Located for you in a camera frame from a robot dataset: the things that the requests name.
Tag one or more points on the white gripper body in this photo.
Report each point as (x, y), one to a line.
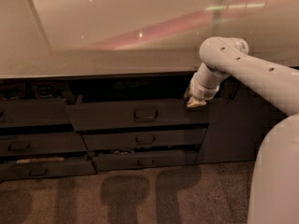
(202, 90)

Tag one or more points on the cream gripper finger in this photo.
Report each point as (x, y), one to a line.
(194, 102)
(187, 94)

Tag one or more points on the dark drawer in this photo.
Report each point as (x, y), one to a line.
(142, 160)
(40, 144)
(32, 112)
(68, 167)
(130, 114)
(144, 139)

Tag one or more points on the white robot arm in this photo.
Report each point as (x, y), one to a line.
(274, 192)

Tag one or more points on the snack bags in left drawer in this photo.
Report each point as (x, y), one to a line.
(30, 91)

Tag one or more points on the dark cabinet door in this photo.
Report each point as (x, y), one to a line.
(239, 119)

